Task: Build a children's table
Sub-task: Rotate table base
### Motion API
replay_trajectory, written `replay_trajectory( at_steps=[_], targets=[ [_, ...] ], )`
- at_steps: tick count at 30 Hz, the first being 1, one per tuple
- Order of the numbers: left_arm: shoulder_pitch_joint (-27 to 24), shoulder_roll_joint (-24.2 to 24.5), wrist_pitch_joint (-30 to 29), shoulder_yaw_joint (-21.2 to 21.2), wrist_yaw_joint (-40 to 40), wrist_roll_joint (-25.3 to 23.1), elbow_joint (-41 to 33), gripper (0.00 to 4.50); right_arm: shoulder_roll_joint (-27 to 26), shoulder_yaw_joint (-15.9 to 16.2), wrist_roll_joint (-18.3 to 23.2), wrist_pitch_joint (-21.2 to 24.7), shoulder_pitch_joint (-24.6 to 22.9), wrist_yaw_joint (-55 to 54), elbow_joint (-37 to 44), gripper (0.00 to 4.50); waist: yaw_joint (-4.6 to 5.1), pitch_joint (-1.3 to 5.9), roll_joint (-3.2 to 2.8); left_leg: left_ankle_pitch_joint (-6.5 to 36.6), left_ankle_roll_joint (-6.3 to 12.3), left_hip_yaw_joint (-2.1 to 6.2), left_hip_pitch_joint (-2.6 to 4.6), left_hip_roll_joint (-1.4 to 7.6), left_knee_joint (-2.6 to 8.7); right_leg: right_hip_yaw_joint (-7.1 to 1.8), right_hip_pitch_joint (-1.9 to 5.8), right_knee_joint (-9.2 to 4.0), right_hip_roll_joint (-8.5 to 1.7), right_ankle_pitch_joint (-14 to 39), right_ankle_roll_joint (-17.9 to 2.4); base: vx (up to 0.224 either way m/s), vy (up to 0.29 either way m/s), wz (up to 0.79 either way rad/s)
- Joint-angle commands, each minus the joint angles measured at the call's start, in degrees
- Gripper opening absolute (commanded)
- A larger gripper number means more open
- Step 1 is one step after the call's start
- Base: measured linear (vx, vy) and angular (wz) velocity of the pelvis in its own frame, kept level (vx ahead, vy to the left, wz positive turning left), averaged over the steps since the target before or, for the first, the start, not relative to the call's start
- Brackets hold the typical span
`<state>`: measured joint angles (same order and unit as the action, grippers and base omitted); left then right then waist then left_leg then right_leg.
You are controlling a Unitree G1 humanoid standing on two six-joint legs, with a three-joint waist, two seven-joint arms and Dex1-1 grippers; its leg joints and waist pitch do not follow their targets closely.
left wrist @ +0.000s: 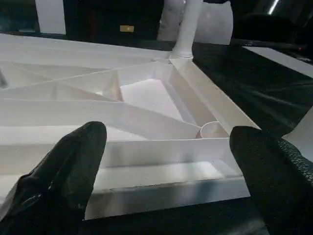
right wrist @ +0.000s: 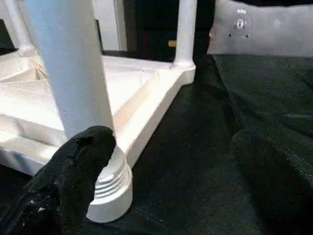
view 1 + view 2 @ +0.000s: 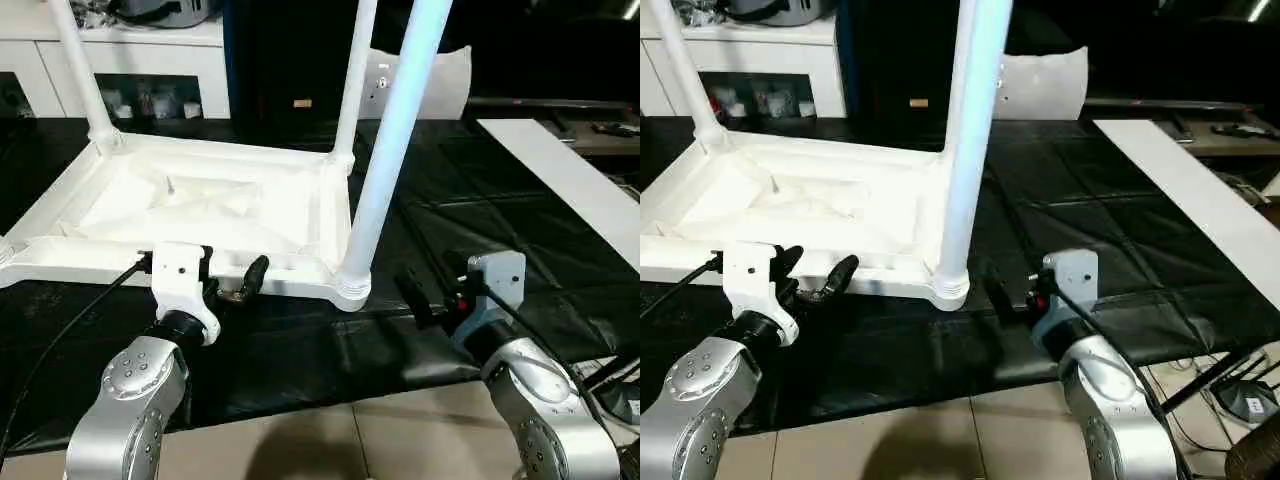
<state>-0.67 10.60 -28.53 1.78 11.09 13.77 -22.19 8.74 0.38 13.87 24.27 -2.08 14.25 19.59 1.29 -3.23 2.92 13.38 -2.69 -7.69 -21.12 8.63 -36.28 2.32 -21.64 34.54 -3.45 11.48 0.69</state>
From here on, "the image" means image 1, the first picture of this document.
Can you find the grey printed cushion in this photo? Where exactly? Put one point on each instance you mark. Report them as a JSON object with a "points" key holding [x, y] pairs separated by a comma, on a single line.
{"points": [[215, 22]]}

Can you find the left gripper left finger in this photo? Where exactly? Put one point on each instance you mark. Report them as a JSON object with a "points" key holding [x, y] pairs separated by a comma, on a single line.
{"points": [[61, 183]]}

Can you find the small yellow label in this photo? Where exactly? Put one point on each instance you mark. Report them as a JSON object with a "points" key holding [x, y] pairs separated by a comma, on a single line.
{"points": [[127, 28]]}

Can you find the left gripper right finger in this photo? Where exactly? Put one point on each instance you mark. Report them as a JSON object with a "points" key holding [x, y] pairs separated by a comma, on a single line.
{"points": [[281, 186]]}

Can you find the white flat panel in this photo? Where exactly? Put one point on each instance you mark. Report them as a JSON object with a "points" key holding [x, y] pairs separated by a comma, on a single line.
{"points": [[281, 58]]}

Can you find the white plastic table top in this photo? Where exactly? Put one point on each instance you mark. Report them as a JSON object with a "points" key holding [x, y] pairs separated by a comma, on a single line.
{"points": [[146, 102]]}

